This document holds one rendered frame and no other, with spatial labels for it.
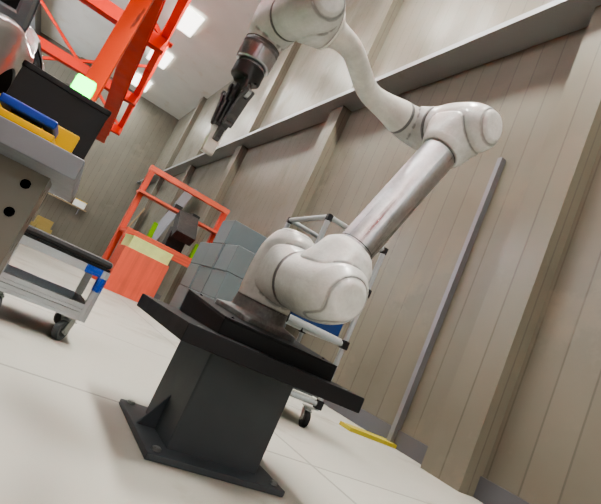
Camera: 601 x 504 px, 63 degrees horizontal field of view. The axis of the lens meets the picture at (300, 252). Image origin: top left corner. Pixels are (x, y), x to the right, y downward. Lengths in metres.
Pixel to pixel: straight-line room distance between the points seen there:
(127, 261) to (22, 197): 5.68
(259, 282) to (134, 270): 5.30
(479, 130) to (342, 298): 0.58
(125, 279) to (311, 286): 5.51
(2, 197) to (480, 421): 2.68
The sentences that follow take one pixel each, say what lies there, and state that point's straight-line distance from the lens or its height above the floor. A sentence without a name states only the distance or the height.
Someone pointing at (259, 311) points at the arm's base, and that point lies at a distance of 1.27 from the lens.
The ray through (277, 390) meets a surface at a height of 0.23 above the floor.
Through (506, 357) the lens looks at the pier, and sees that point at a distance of 3.08.
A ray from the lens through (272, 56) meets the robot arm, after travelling 1.24.
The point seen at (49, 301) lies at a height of 0.12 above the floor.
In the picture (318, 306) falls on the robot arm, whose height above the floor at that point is 0.45.
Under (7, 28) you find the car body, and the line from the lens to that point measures 4.05.
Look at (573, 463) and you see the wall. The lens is 2.93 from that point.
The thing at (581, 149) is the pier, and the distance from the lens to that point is 3.55.
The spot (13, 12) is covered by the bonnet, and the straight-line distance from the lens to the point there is 4.76.
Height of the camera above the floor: 0.35
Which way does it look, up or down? 10 degrees up
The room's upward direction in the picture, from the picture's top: 25 degrees clockwise
